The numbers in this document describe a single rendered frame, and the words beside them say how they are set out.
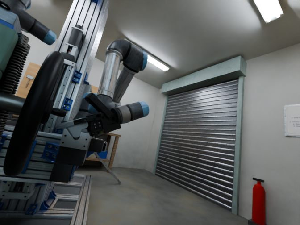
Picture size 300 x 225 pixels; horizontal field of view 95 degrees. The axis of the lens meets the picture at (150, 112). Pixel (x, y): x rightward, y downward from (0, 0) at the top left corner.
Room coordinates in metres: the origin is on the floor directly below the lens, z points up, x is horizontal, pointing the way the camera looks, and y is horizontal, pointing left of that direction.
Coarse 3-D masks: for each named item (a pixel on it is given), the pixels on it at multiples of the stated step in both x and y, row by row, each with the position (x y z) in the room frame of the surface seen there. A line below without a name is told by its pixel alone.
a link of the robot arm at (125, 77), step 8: (136, 48) 0.71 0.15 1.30; (128, 56) 0.71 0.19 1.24; (136, 56) 0.72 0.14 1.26; (144, 56) 0.74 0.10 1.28; (128, 64) 0.75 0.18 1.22; (136, 64) 0.75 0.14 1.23; (144, 64) 0.76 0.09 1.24; (128, 72) 0.80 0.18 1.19; (136, 72) 0.80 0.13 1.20; (120, 80) 0.84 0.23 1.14; (128, 80) 0.84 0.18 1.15; (120, 88) 0.87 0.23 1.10; (120, 96) 0.92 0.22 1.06; (120, 104) 0.99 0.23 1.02
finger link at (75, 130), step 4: (60, 124) 0.45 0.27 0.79; (64, 124) 0.45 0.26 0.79; (68, 124) 0.45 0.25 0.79; (72, 124) 0.45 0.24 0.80; (84, 124) 0.48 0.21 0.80; (56, 128) 0.45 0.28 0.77; (60, 128) 0.45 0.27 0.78; (68, 128) 0.46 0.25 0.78; (72, 128) 0.46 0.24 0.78; (76, 128) 0.47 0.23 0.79; (80, 128) 0.47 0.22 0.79; (84, 128) 0.48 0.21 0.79; (72, 132) 0.46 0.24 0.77; (76, 132) 0.47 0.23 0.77; (80, 132) 0.48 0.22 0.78; (76, 136) 0.47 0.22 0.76
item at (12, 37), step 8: (0, 24) 0.25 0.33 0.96; (0, 32) 0.25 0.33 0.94; (8, 32) 0.25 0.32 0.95; (16, 32) 0.26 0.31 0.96; (0, 40) 0.25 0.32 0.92; (8, 40) 0.26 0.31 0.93; (16, 40) 0.28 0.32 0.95; (0, 48) 0.25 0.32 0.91; (8, 48) 0.26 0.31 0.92; (0, 56) 0.26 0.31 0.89; (8, 56) 0.28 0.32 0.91; (0, 64) 0.26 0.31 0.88
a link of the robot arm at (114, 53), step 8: (120, 40) 0.67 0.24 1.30; (112, 48) 0.64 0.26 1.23; (120, 48) 0.66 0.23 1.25; (128, 48) 0.68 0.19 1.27; (112, 56) 0.65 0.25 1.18; (120, 56) 0.67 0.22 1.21; (104, 64) 0.66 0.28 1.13; (112, 64) 0.64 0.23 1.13; (104, 72) 0.63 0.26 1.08; (112, 72) 0.64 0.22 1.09; (104, 80) 0.62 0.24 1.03; (112, 80) 0.63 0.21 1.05; (104, 88) 0.61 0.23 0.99; (112, 88) 0.63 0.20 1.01; (104, 96) 0.61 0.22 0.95; (112, 96) 0.64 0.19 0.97; (104, 104) 0.60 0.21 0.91; (112, 104) 0.63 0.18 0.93; (96, 112) 0.61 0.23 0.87
